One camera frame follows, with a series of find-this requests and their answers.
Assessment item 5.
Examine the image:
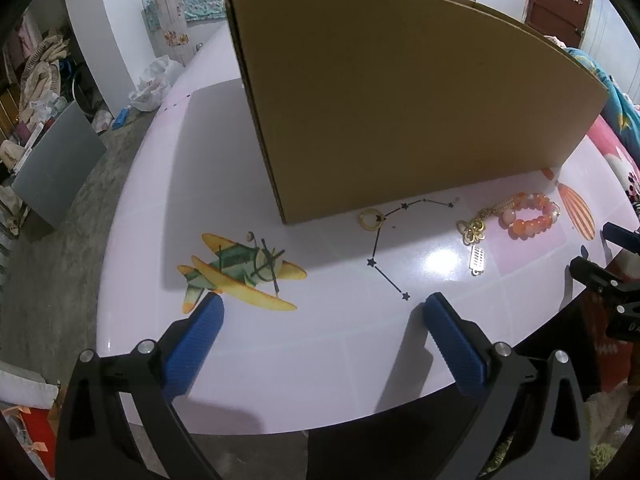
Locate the orange bead bracelet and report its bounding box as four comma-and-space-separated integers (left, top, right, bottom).
499, 190, 562, 241

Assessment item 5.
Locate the pink floral bedsheet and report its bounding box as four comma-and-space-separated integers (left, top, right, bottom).
587, 116, 639, 210

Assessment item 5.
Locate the gold knot tassel charm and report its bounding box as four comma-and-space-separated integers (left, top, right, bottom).
456, 197, 515, 276

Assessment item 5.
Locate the blue patterned blanket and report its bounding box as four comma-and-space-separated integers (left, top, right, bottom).
564, 45, 640, 162

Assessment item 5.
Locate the white round printed table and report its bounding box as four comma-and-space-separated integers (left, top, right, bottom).
96, 28, 638, 434

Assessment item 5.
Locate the grey storage bin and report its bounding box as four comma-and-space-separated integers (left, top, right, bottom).
11, 102, 106, 229

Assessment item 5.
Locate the dark red wooden door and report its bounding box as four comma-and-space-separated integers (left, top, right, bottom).
525, 0, 591, 48

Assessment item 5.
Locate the white plastic bag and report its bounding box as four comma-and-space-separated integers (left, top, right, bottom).
129, 55, 184, 113

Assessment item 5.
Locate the brown cardboard box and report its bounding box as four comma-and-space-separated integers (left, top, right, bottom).
226, 0, 608, 224

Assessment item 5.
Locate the gold ring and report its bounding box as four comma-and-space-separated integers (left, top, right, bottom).
358, 207, 388, 232

